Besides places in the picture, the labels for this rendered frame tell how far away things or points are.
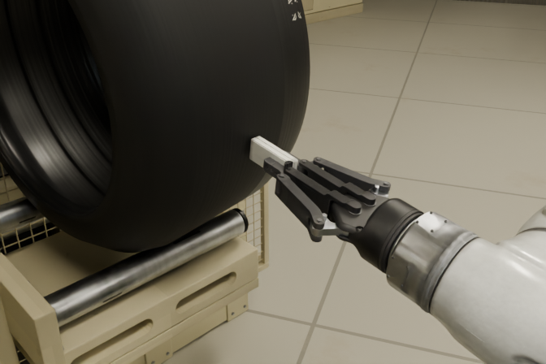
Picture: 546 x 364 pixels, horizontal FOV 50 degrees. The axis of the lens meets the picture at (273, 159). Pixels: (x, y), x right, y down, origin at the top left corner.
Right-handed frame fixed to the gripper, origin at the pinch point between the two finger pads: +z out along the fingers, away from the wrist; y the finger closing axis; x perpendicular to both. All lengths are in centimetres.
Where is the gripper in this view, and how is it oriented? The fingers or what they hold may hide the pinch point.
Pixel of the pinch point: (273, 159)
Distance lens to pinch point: 72.4
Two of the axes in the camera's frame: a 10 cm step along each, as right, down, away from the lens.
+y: -7.2, 3.0, -6.2
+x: -1.0, 8.5, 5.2
